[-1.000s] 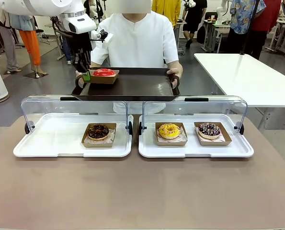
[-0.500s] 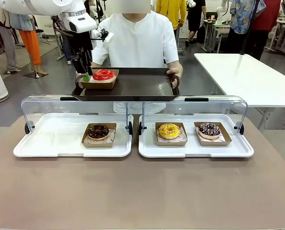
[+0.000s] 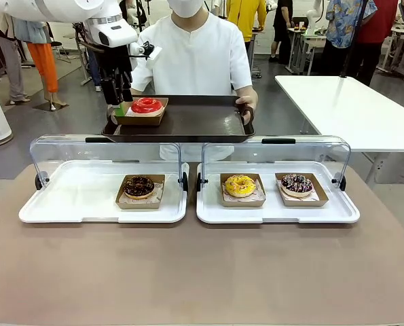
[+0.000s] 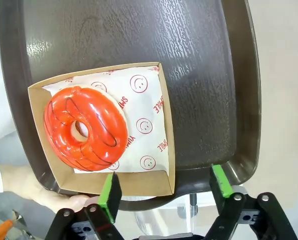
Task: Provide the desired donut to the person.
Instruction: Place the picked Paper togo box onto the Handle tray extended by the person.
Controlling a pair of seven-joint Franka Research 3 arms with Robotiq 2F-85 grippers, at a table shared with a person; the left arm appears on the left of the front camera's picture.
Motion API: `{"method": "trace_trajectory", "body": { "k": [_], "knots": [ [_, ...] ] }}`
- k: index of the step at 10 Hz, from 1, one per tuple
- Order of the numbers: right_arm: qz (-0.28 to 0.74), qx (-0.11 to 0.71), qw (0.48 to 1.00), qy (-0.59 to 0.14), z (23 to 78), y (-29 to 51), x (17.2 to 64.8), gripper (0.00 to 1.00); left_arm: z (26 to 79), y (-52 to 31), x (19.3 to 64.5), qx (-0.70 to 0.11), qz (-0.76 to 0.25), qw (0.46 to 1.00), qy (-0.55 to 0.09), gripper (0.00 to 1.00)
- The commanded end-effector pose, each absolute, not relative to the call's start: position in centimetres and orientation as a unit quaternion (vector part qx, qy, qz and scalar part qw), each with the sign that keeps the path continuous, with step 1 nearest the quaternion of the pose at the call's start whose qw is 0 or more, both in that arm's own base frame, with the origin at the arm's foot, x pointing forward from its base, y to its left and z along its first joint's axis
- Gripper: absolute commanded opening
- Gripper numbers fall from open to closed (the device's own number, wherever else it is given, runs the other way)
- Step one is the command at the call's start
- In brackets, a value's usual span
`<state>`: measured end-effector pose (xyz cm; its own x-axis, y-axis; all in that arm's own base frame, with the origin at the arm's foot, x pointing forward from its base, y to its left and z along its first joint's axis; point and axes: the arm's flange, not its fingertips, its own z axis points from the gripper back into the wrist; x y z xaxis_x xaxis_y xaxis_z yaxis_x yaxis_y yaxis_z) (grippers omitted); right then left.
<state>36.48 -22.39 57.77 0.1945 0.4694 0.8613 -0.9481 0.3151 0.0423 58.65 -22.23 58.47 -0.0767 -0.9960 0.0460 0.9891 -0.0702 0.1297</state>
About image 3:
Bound mannequin with orange trousers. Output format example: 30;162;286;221
13;16;70;112

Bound clear plastic display lid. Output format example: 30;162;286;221
29;134;182;191
200;135;352;191

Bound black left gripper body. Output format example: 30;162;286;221
98;43;134;82

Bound person in white shirt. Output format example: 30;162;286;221
130;0;253;162

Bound white plastic display tray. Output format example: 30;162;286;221
196;161;361;224
18;160;189;224

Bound person's left forearm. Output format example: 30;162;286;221
234;86;259;101

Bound white face mask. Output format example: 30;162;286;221
167;0;206;18

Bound person in blue jeans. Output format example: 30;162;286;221
86;49;103;93

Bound black stand pole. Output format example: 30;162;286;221
339;0;371;79

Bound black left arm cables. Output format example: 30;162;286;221
71;20;104;54

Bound yellow glazed sprinkle donut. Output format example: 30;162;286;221
224;174;256;198

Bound red glazed donut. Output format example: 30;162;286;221
113;97;169;126
130;96;164;116

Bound grey table leg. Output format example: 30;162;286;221
364;151;392;186

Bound chocolate donut with nuts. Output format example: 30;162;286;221
123;175;155;200

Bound person in blue floral shirt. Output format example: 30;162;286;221
325;0;379;79

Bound dark brown serving tray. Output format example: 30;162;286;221
101;94;256;143

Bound grey background desk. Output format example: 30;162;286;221
286;26;329;76

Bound person in yellow shirt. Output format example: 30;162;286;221
225;0;268;43

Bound person in red shirt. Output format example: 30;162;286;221
349;0;399;88

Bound black office chair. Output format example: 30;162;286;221
47;22;73;64

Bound mannequin with grey trousers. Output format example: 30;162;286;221
0;12;31;105

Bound person in black clothes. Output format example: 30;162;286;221
268;0;294;65

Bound person's left hand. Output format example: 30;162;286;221
234;96;259;125

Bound sprinkled chocolate donut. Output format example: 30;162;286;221
274;172;330;207

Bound dark striped sprinkle donut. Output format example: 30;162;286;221
280;173;314;198

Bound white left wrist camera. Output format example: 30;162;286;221
128;40;163;71

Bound white rectangular table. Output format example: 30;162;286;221
274;74;404;153

